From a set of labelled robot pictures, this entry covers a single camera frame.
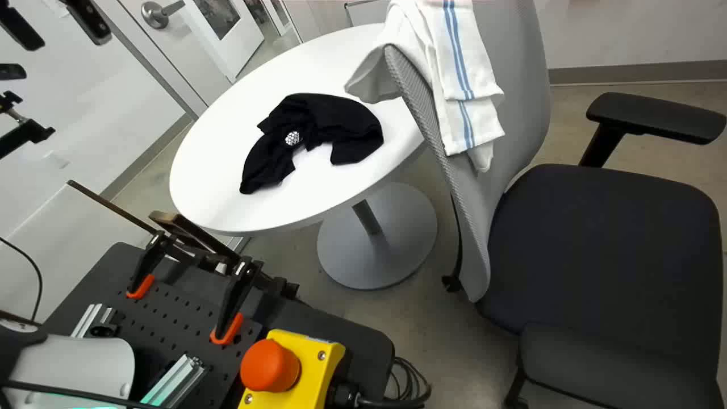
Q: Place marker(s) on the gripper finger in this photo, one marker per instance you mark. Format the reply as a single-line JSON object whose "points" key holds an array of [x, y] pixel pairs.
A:
{"points": [[91, 20], [23, 25]]}

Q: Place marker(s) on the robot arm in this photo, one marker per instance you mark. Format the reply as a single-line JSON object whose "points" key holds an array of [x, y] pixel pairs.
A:
{"points": [[74, 363]]}

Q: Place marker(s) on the white towel with blue stripes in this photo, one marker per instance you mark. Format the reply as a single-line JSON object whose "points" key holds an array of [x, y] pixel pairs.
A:
{"points": [[448, 68]]}

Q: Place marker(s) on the grey and black office chair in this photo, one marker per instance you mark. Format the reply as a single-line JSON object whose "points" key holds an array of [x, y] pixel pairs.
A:
{"points": [[596, 250]]}

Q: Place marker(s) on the white door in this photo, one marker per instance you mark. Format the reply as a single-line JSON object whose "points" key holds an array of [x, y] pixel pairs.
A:
{"points": [[187, 57]]}

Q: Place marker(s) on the brown flat plate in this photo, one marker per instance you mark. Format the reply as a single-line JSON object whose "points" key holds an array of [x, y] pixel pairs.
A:
{"points": [[187, 230]]}

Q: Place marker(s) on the black cloth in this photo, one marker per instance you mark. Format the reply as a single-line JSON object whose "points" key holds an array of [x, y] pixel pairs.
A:
{"points": [[329, 122]]}

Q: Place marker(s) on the aluminium profile piece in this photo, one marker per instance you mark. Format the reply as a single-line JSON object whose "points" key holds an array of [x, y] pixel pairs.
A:
{"points": [[91, 319], [173, 380]]}

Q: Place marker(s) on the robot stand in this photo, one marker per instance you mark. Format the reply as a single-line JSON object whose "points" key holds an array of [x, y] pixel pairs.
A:
{"points": [[170, 318]]}

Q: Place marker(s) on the yellow emergency stop button box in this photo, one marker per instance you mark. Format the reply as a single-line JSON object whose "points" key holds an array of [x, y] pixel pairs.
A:
{"points": [[309, 363]]}

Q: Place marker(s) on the black articulated mount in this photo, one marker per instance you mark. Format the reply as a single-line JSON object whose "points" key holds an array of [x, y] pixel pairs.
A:
{"points": [[25, 133]]}

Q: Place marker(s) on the white round pedestal table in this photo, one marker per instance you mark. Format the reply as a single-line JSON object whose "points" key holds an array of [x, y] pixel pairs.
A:
{"points": [[227, 170]]}

